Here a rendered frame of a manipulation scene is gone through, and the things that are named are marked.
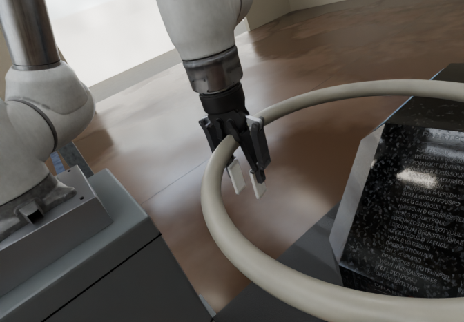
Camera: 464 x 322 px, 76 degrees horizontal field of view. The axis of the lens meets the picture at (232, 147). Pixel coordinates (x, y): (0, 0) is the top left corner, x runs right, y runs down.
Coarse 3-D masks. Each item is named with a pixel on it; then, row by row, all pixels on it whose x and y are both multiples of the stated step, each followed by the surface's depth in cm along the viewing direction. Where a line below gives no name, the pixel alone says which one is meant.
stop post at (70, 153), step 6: (66, 144) 152; (72, 144) 153; (60, 150) 151; (66, 150) 152; (72, 150) 154; (78, 150) 161; (66, 156) 153; (72, 156) 155; (78, 156) 156; (66, 162) 154; (72, 162) 155; (78, 162) 157; (84, 162) 158; (84, 168) 159; (84, 174) 160; (90, 174) 162
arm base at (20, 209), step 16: (48, 176) 67; (32, 192) 62; (48, 192) 65; (64, 192) 66; (0, 208) 60; (16, 208) 60; (32, 208) 59; (48, 208) 64; (0, 224) 60; (16, 224) 60; (0, 240) 58
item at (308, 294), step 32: (320, 96) 60; (352, 96) 60; (448, 96) 50; (224, 160) 49; (224, 224) 35; (256, 256) 30; (288, 288) 26; (320, 288) 25; (352, 320) 23; (384, 320) 22; (416, 320) 22; (448, 320) 21
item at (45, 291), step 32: (96, 192) 82; (128, 192) 78; (128, 224) 64; (64, 256) 62; (96, 256) 60; (128, 256) 64; (160, 256) 68; (32, 288) 56; (64, 288) 57; (96, 288) 61; (128, 288) 65; (160, 288) 70; (192, 288) 76; (0, 320) 52; (32, 320) 55; (64, 320) 59; (96, 320) 63; (128, 320) 67; (160, 320) 72; (192, 320) 78
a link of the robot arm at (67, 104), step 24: (0, 0) 61; (24, 0) 62; (0, 24) 64; (24, 24) 64; (48, 24) 68; (24, 48) 66; (48, 48) 69; (24, 72) 68; (48, 72) 69; (72, 72) 75; (24, 96) 68; (48, 96) 69; (72, 96) 74; (48, 120) 69; (72, 120) 75
